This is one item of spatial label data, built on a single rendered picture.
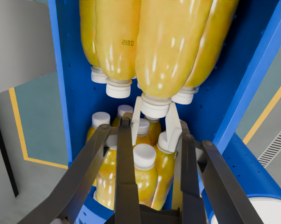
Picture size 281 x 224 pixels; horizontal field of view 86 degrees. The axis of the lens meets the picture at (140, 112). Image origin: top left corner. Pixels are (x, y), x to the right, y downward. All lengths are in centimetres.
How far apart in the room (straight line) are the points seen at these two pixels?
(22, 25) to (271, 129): 205
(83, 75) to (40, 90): 151
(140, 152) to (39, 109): 174
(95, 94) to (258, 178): 61
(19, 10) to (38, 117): 142
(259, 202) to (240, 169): 12
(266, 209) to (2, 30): 101
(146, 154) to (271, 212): 54
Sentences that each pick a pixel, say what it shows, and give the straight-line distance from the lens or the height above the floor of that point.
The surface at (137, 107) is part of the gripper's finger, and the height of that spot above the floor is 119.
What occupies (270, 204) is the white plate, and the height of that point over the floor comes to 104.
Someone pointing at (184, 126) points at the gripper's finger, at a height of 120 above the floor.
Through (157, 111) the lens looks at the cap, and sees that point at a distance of 19.
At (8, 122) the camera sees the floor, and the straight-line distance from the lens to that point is 230.
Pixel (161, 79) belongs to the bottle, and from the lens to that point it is 16.
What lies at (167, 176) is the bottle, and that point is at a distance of 33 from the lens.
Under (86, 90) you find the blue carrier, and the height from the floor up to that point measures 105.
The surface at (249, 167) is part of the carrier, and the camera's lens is 73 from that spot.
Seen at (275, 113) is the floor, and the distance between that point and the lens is 191.
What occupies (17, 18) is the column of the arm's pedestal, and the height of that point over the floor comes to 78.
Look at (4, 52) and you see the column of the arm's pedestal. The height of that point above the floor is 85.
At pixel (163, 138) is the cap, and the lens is 30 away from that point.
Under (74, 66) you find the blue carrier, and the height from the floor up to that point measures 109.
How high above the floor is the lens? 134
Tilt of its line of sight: 62 degrees down
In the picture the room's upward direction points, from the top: 170 degrees counter-clockwise
